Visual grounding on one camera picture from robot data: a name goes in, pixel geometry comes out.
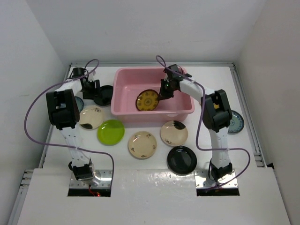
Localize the metal base plate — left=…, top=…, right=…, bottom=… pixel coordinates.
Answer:
left=69, top=170, right=112, bottom=189
left=194, top=170, right=238, bottom=189

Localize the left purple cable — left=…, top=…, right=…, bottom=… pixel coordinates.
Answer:
left=24, top=59, right=115, bottom=188

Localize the lime green plate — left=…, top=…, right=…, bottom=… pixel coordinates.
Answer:
left=97, top=120, right=125, bottom=146

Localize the yellow patterned plate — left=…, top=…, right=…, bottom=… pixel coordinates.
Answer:
left=135, top=89, right=159, bottom=111

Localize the blue patterned plate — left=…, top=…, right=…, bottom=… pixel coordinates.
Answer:
left=228, top=110, right=245, bottom=135
left=75, top=96, right=84, bottom=112

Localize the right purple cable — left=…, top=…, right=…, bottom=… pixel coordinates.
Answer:
left=155, top=55, right=251, bottom=190

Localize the purple cable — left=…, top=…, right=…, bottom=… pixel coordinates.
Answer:
left=24, top=59, right=115, bottom=188
left=155, top=55, right=251, bottom=190

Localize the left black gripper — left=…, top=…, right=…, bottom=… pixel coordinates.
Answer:
left=81, top=79, right=102, bottom=99

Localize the cream plate left brushstroke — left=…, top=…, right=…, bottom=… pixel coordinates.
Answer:
left=79, top=105, right=105, bottom=130

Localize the cream plate black brushstroke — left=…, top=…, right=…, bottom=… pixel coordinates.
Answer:
left=160, top=120, right=188, bottom=147

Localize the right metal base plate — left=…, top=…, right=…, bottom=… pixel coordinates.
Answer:
left=194, top=170, right=238, bottom=189

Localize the blue patterned plate right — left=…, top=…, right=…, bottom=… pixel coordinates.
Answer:
left=228, top=110, right=245, bottom=135

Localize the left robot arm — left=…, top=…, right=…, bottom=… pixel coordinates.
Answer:
left=46, top=67, right=101, bottom=186

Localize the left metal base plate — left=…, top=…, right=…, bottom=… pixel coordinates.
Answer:
left=69, top=170, right=112, bottom=189

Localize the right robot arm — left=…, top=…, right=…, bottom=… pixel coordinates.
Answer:
left=157, top=64, right=233, bottom=182

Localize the blue patterned plate left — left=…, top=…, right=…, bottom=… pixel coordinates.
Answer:
left=75, top=96, right=84, bottom=112

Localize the black plate front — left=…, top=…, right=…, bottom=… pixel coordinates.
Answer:
left=167, top=146, right=197, bottom=175

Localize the cream floral plate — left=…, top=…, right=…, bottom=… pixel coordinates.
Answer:
left=128, top=131, right=157, bottom=159

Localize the pink plastic bin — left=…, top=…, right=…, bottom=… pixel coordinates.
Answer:
left=111, top=67, right=195, bottom=123

